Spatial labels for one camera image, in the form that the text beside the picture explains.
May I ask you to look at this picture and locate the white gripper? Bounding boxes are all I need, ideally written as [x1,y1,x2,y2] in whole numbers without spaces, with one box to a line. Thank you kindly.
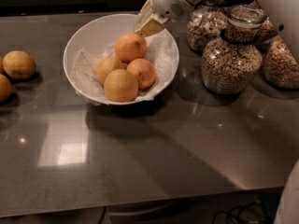
[133,0,193,37]

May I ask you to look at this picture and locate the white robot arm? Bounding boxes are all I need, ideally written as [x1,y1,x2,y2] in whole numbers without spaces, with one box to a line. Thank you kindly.
[133,0,299,224]

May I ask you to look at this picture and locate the white bowl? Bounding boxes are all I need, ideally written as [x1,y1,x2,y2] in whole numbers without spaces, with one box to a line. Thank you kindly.
[63,13,180,106]

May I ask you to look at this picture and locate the white paper liner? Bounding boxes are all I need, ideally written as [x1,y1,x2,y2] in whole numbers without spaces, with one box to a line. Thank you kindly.
[70,21,176,105]

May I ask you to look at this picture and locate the back left glass jar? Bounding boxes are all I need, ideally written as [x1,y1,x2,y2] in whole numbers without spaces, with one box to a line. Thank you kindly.
[186,0,226,52]

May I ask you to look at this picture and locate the front glass cereal jar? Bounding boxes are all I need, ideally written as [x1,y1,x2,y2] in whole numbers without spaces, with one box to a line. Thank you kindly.
[201,5,266,95]

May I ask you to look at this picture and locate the back right glass jar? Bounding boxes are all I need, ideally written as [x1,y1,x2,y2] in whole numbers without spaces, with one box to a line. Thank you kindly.
[249,1,278,53]

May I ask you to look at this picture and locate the large orange on table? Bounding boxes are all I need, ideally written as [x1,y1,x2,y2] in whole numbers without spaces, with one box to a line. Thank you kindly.
[3,50,36,79]

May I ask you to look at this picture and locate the right colourful cereal jar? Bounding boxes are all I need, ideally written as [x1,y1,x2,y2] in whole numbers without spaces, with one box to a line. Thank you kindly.
[263,35,299,90]

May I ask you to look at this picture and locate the black box under table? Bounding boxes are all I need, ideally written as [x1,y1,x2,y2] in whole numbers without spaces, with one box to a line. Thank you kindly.
[260,193,280,224]

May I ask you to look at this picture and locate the black cables under table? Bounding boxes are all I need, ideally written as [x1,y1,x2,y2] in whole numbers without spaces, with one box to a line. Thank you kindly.
[212,201,267,224]

